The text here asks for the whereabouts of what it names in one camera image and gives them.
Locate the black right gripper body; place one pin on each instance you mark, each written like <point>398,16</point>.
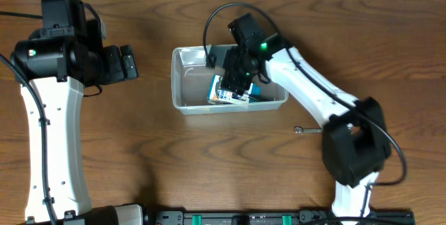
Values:
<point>242,78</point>

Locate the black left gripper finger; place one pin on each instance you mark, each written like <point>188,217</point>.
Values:
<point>130,68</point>
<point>126,50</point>

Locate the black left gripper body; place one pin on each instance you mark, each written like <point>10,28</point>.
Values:
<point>113,65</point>

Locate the teal white screw box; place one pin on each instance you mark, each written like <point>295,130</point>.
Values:
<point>217,95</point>

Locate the silver combination wrench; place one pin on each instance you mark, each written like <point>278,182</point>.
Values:
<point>300,130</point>

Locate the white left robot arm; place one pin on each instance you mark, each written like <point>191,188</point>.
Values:
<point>54,70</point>

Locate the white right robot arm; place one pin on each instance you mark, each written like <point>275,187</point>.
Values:
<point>355,142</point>

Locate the clear plastic container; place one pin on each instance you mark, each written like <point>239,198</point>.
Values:
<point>191,82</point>

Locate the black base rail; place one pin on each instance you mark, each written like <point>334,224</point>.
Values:
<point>300,217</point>

